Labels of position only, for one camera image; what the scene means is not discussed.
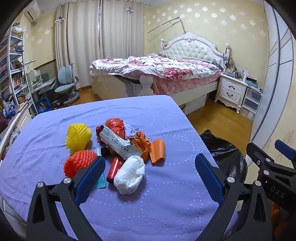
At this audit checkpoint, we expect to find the crumpled orange plastic bag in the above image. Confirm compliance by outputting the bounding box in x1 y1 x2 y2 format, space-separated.
105 118 126 139

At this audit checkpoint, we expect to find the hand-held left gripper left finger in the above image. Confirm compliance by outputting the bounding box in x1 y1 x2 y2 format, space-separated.
27 156 106 241

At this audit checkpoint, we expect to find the orange-brown wrapper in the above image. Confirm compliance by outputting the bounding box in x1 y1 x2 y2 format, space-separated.
131 131 152 160

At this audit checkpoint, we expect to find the orange foam fruit net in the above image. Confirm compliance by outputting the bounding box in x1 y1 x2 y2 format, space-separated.
63 150 99 178

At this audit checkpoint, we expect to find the teal packet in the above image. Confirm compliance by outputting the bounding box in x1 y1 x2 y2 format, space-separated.
95 173 106 189

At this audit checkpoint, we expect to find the white tissue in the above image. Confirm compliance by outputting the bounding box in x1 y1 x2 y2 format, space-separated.
114 155 146 195

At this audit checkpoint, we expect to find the yellow foam fruit net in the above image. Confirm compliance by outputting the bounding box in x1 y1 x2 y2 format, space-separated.
65 123 93 154

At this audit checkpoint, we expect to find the beige curtain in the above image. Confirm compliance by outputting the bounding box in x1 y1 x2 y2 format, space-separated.
55 0 145 91

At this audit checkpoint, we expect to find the bin with black bag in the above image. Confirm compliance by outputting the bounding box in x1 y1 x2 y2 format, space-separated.
199 129 248 186

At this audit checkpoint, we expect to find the white low cabinet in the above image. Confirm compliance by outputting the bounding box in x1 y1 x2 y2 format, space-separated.
0 108 31 163

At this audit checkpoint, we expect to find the white bed with tufted headboard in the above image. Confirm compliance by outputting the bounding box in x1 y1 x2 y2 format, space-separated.
89 32 226 115

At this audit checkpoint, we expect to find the white bookshelf with books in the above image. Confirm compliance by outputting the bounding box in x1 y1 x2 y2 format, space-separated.
0 23 35 116

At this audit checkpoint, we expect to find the red cylinder roll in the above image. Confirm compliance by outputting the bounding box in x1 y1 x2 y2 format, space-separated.
106 157 125 184

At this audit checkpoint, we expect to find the thin metal pole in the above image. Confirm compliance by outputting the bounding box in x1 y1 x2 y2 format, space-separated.
147 17 186 35

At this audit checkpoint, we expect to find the white printed packet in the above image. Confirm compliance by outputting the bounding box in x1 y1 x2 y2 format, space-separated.
98 126 143 161

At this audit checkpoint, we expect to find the blue storage box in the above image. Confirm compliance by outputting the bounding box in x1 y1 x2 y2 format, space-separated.
38 97 52 114

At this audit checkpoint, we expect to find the white air conditioner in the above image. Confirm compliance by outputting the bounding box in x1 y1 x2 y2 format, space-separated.
24 0 41 24

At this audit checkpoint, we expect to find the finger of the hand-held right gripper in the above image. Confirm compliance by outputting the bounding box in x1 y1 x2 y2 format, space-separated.
246 142 278 172
275 139 296 170

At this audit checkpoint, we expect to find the pink floral blanket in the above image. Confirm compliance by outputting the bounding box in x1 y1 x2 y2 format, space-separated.
90 53 222 94

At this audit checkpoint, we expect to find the white underbed box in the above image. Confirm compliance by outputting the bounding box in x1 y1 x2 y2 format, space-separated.
185 94 206 115

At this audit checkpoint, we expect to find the light blue desk chair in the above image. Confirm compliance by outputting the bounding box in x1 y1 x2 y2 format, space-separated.
55 65 80 107

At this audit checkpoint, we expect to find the grey study desk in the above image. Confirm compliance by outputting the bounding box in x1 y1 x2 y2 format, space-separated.
25 70 57 112

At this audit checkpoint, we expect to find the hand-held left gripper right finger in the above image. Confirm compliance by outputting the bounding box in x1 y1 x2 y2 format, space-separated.
195 153 273 241

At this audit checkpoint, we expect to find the clear plastic drawer unit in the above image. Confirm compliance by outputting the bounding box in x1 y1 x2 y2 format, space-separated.
239 86 263 121

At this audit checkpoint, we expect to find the purple dotted tablecloth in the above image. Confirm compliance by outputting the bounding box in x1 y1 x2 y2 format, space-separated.
0 95 238 241

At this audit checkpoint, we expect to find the white nightstand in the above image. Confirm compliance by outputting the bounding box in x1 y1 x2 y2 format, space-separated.
215 74 248 114

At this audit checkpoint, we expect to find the white wardrobe door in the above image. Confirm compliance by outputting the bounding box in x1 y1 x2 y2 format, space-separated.
250 0 296 163

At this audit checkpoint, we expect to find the orange plastic sachet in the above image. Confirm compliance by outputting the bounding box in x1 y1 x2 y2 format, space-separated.
149 138 166 165

